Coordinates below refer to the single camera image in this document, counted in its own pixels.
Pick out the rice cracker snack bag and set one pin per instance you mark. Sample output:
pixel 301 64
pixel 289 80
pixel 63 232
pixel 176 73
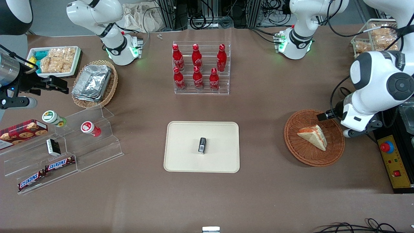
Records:
pixel 58 60

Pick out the red cookie box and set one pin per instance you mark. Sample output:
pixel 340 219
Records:
pixel 22 132

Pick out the yellow snack packet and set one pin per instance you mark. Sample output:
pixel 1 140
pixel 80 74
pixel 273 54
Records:
pixel 31 62

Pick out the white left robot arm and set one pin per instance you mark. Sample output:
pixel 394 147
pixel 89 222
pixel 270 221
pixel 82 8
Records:
pixel 372 71

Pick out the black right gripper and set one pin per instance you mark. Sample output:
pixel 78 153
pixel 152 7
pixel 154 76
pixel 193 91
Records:
pixel 26 81

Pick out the beige cloth bag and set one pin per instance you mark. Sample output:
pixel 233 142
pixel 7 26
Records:
pixel 139 17

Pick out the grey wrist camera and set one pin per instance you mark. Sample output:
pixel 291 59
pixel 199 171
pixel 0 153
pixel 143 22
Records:
pixel 22 103
pixel 351 132

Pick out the red cola bottle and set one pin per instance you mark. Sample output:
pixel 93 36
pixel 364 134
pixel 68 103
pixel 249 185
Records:
pixel 213 81
pixel 177 58
pixel 221 58
pixel 179 80
pixel 196 57
pixel 198 79

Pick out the stacked aluminium foil trays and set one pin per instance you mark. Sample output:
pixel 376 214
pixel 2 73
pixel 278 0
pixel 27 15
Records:
pixel 92 82

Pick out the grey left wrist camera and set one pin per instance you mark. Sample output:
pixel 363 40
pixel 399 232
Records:
pixel 351 132

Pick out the red lidded cup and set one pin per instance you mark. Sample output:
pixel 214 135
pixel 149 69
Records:
pixel 90 128

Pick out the oval light wicker basket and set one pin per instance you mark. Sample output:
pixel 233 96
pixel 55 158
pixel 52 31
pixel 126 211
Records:
pixel 111 87

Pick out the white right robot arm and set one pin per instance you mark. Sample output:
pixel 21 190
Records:
pixel 97 16

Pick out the small black box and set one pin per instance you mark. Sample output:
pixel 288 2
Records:
pixel 202 145

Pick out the green lidded cup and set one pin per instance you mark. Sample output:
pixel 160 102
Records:
pixel 53 118

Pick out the beige plastic tray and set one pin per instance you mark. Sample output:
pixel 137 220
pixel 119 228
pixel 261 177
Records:
pixel 184 152

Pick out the black cooking appliance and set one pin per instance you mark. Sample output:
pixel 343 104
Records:
pixel 402 129

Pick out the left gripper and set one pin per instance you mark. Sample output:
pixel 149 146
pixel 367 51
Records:
pixel 337 111

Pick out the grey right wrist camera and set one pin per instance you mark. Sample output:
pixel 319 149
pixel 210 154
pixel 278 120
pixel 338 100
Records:
pixel 22 103

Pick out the Snickers chocolate bar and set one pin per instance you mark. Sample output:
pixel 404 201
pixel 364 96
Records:
pixel 31 180
pixel 59 164

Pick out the round brown wicker basket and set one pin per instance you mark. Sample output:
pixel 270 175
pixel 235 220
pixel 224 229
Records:
pixel 300 152

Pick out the small white device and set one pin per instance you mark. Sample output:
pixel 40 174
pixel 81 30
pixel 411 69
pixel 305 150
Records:
pixel 211 229

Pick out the white rectangular snack tray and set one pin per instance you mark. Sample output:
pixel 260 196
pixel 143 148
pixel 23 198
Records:
pixel 77 61

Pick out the bagged fried snack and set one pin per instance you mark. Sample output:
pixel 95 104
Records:
pixel 386 48
pixel 385 39
pixel 380 29
pixel 362 48

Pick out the clear acrylic bottle rack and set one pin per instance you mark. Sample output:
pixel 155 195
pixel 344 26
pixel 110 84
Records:
pixel 207 92

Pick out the clear acrylic stepped stand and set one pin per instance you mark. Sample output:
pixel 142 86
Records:
pixel 97 152

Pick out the yellow emergency stop box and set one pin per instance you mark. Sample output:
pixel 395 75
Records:
pixel 396 161

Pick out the clear glass pan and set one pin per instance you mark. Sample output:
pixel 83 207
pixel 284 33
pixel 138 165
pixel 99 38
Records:
pixel 408 116

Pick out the teal snack box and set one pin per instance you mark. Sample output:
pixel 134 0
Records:
pixel 40 55

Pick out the black and white box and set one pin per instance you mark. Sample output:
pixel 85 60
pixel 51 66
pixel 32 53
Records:
pixel 53 147

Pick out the triangular sandwich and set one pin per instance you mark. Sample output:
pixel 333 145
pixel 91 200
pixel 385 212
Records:
pixel 313 137

